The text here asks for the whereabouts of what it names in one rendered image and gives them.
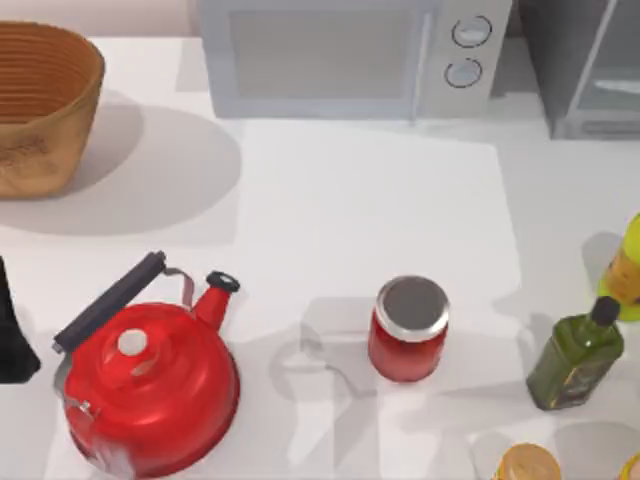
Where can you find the red jar with metal lid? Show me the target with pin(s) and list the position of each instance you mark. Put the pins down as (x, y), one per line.
(407, 340)

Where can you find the pale microwave oven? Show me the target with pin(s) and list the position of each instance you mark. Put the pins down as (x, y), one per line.
(320, 60)

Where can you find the microwave knob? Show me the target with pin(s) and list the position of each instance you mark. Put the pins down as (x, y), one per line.
(471, 30)
(463, 73)

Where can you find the red kettle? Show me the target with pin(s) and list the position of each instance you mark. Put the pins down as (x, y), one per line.
(150, 380)

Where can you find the green glass bottle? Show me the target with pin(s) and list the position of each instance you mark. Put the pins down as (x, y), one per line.
(575, 360)

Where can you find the brown woven basket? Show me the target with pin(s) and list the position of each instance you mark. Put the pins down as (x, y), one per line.
(40, 125)

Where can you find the orange-lidded jar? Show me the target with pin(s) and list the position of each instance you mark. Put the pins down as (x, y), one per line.
(527, 465)

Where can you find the yellow-green bottle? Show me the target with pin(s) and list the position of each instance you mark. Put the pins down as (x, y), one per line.
(625, 270)

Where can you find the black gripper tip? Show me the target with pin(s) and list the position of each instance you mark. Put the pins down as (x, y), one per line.
(12, 340)

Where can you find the grey cabinet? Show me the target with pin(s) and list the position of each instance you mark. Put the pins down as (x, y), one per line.
(595, 65)

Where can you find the yellow container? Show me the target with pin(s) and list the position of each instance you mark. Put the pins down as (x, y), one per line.
(632, 467)

